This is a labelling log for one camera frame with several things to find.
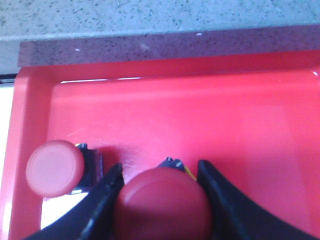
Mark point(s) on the red plastic bin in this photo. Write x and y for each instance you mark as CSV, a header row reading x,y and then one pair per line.
x,y
256,117

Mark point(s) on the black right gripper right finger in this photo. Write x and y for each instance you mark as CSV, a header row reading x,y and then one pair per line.
x,y
237,217

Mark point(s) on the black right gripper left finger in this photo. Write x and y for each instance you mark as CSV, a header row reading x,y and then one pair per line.
x,y
92,217

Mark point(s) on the right grey stone slab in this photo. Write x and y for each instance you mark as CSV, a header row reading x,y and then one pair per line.
x,y
63,32

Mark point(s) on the red mushroom push button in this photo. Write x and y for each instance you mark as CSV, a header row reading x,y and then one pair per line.
x,y
163,203
58,168

